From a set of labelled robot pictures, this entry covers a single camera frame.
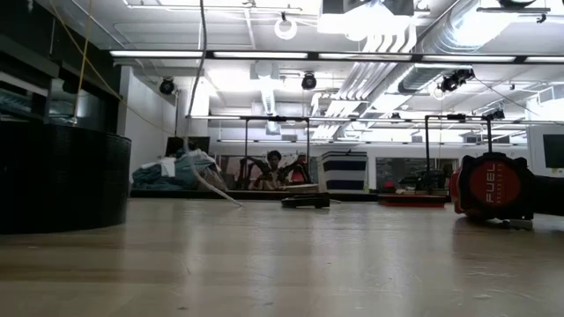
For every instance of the person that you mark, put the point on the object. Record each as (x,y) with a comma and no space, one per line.
(273,169)

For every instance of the black C-clamp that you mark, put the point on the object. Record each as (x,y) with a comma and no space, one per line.
(306,201)

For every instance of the blue white striped bin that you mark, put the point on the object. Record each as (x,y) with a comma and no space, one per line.
(343,171)

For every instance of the black ceiling spotlight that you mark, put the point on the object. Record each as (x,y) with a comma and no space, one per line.
(166,86)
(308,81)

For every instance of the overhead LED light bar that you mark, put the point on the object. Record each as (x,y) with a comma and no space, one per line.
(264,55)

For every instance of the teal white cloth pile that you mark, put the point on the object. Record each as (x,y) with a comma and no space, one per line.
(176,176)

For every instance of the black monitor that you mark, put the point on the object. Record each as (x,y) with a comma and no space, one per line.
(174,143)

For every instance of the red black square tray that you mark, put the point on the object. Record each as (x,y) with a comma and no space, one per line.
(412,201)

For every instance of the white cabinet with screen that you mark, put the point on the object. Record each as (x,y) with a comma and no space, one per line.
(535,154)

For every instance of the black background workstation frame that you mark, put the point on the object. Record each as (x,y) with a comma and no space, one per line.
(426,145)
(275,118)

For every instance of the black ceiling camera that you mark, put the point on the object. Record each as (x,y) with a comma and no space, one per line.
(456,79)

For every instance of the silver spiral air duct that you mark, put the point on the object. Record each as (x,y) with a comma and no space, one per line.
(440,39)

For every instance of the grey duct tape roll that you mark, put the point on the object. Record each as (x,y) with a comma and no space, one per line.
(57,176)

